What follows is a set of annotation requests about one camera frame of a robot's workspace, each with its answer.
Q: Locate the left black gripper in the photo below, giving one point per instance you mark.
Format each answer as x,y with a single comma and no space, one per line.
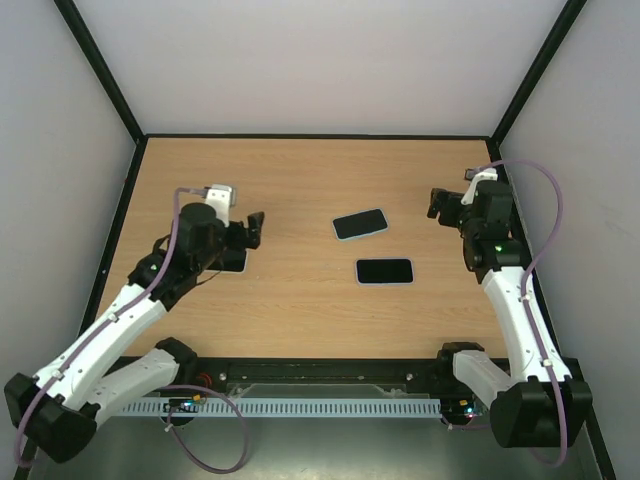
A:
253,234

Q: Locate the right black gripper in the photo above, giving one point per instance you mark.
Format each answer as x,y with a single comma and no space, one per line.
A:
451,208

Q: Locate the phone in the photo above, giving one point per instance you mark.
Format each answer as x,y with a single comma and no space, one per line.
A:
360,224
230,261

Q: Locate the lilac phone case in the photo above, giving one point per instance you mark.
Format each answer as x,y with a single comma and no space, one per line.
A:
384,271

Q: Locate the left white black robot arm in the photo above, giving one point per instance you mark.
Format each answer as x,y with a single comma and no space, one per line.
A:
61,406

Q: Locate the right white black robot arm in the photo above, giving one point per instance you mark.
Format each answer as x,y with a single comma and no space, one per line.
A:
537,402

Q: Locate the phone in white case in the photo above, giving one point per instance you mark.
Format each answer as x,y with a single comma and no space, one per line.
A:
230,261

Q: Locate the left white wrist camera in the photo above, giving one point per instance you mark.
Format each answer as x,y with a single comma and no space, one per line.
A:
222,198

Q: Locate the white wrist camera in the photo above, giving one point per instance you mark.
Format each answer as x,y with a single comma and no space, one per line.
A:
475,176
222,198

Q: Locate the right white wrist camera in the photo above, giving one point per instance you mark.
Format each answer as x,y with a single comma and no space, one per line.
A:
475,176

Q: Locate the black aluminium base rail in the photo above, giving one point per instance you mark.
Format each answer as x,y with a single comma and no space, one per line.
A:
450,374

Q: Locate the light blue slotted cable duct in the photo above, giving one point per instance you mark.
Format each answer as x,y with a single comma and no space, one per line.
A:
288,408

